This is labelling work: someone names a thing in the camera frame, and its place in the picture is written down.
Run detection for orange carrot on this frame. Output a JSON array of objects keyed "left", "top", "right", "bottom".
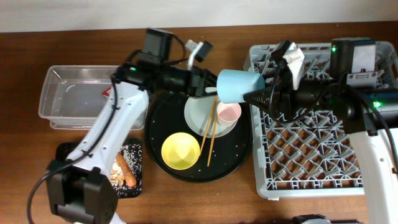
[{"left": 116, "top": 153, "right": 137, "bottom": 188}]

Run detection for pasta and rice scraps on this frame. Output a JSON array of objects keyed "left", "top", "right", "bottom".
[{"left": 109, "top": 142, "right": 142, "bottom": 198}]

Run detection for pink cup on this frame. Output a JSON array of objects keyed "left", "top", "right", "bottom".
[{"left": 216, "top": 102, "right": 242, "bottom": 127}]

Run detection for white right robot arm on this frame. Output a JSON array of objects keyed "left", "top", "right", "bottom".
[{"left": 243, "top": 37, "right": 397, "bottom": 223}]

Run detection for blue cup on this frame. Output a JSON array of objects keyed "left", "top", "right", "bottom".
[{"left": 216, "top": 69, "right": 265, "bottom": 103}]

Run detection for grey dishwasher rack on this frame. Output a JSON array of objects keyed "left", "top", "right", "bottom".
[{"left": 243, "top": 41, "right": 397, "bottom": 200}]

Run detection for red snack wrapper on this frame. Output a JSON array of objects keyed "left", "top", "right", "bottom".
[{"left": 102, "top": 86, "right": 113, "bottom": 98}]

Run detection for round black tray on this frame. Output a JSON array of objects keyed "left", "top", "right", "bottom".
[{"left": 144, "top": 93, "right": 252, "bottom": 183}]

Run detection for yellow bowl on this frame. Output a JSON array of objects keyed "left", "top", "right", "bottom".
[{"left": 161, "top": 133, "right": 200, "bottom": 170}]

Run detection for clear plastic bin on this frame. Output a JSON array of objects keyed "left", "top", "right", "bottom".
[{"left": 38, "top": 64, "right": 149, "bottom": 131}]

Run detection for wooden chopstick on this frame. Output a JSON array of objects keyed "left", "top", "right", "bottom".
[
  {"left": 207, "top": 115, "right": 218, "bottom": 167},
  {"left": 200, "top": 96, "right": 217, "bottom": 155}
]

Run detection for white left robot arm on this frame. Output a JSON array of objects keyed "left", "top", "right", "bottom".
[{"left": 46, "top": 62, "right": 217, "bottom": 223}]

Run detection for black rectangular tray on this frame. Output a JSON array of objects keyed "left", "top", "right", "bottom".
[{"left": 55, "top": 138, "right": 142, "bottom": 199}]

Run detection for grey plate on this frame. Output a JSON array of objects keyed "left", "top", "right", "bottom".
[{"left": 184, "top": 96, "right": 237, "bottom": 138}]

